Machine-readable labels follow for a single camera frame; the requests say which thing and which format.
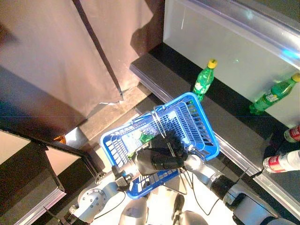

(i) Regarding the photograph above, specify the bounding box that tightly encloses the silver robot right leg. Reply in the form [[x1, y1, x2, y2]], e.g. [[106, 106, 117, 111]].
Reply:
[[172, 194, 209, 225]]

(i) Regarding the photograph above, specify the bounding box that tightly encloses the blue plastic shopping basket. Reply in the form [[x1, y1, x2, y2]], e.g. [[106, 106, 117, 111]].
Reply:
[[100, 91, 220, 200]]

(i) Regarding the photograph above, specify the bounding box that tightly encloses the silver robot left leg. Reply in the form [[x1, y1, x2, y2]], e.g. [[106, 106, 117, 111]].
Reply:
[[118, 198, 150, 225]]

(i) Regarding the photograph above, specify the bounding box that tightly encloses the silver robot leg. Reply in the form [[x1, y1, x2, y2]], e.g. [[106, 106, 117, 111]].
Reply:
[[118, 198, 150, 225], [172, 194, 209, 225]]

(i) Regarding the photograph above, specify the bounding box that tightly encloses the grey brown fabric curtain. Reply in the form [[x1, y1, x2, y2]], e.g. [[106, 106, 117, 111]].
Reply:
[[0, 0, 166, 141]]

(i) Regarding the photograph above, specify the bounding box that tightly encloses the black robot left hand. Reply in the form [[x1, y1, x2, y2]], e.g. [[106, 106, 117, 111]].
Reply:
[[136, 148, 188, 176]]

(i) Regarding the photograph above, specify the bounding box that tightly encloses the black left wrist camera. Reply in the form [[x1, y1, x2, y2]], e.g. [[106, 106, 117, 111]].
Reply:
[[111, 165, 133, 192]]

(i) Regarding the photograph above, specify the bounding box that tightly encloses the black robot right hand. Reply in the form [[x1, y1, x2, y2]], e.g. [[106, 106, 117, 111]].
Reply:
[[149, 130, 189, 162]]

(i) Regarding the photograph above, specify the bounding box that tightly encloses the clear water bottle red label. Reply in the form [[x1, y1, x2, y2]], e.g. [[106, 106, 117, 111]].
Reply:
[[284, 125, 300, 143], [262, 150, 300, 173]]

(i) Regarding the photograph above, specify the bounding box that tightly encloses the black framed side cabinet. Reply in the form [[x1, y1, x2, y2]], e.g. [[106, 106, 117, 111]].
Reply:
[[0, 127, 99, 225]]

